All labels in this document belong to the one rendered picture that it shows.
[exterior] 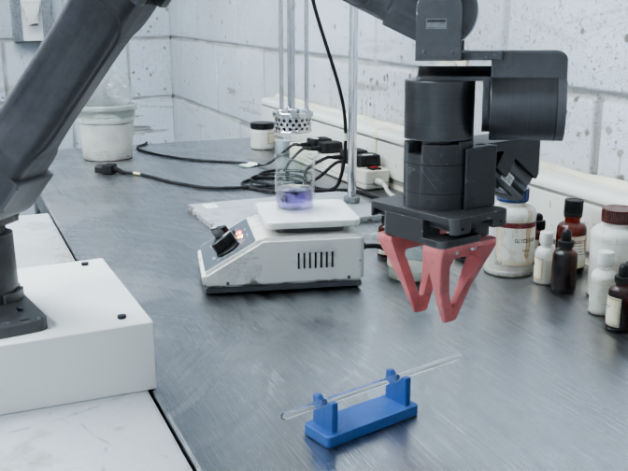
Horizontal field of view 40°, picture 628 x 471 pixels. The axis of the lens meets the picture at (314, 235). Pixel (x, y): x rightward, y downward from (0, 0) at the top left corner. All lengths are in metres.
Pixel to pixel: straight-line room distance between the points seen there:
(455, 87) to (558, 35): 0.65
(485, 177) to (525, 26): 0.69
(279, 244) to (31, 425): 0.40
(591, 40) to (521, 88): 0.59
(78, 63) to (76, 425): 0.31
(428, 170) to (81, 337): 0.33
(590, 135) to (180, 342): 0.66
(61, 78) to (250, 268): 0.38
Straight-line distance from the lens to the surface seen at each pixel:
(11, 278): 0.87
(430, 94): 0.69
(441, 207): 0.71
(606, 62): 1.25
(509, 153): 0.76
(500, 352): 0.91
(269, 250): 1.05
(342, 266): 1.07
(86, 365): 0.80
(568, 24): 1.31
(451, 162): 0.70
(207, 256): 1.10
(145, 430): 0.75
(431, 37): 0.68
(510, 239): 1.13
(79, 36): 0.77
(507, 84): 0.70
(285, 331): 0.94
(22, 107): 0.80
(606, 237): 1.07
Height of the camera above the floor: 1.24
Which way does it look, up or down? 15 degrees down
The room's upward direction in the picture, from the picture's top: straight up
